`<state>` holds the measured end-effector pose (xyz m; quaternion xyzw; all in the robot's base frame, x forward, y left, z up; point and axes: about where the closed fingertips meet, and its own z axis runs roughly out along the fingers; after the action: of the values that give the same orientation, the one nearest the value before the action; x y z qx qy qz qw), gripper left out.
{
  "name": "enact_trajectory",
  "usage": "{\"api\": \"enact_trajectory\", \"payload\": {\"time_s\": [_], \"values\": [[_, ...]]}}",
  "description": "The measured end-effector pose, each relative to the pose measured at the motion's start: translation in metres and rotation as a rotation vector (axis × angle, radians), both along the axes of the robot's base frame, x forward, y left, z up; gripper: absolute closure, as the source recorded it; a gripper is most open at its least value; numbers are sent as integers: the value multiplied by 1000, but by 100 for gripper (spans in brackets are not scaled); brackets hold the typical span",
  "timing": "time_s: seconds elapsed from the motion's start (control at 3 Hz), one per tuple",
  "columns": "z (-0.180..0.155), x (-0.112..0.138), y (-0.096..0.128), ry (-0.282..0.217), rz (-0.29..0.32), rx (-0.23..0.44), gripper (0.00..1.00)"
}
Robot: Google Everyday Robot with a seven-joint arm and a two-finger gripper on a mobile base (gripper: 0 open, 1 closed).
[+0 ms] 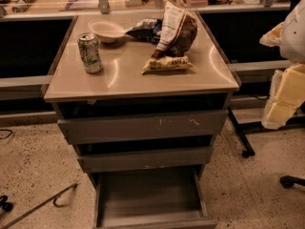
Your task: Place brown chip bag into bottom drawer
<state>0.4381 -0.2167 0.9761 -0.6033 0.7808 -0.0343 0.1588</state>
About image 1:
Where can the top grey drawer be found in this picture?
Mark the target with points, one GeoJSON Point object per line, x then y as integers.
{"type": "Point", "coordinates": [141, 126]}

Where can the middle grey drawer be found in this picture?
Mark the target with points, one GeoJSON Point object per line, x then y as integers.
{"type": "Point", "coordinates": [145, 159]}

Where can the white paper bowl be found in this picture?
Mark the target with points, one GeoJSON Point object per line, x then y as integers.
{"type": "Point", "coordinates": [106, 31]}

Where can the grey drawer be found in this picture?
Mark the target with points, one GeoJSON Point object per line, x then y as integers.
{"type": "Point", "coordinates": [145, 159]}
{"type": "Point", "coordinates": [168, 198]}
{"type": "Point", "coordinates": [141, 126]}

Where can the brown chip bag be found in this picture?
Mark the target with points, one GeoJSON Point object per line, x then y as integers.
{"type": "Point", "coordinates": [178, 31]}

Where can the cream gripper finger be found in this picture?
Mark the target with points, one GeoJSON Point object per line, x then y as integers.
{"type": "Point", "coordinates": [273, 37]}
{"type": "Point", "coordinates": [287, 94]}

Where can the black table leg frame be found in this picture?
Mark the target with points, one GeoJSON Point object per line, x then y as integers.
{"type": "Point", "coordinates": [242, 129]}

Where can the black chair caster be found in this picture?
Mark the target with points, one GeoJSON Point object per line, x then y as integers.
{"type": "Point", "coordinates": [289, 181]}

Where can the bottom grey drawer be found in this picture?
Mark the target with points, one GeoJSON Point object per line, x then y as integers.
{"type": "Point", "coordinates": [168, 198]}

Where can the grey drawer cabinet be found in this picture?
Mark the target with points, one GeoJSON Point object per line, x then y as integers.
{"type": "Point", "coordinates": [122, 89]}

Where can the black caster at left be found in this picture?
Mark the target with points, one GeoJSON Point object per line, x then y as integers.
{"type": "Point", "coordinates": [4, 204]}

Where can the metal rod on floor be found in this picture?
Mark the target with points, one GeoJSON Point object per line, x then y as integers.
{"type": "Point", "coordinates": [40, 205]}

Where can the green soda can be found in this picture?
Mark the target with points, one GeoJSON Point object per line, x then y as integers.
{"type": "Point", "coordinates": [88, 48]}

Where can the blue chip bag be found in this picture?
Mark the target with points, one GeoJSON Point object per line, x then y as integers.
{"type": "Point", "coordinates": [148, 30]}

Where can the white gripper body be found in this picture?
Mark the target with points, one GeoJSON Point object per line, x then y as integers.
{"type": "Point", "coordinates": [294, 40]}

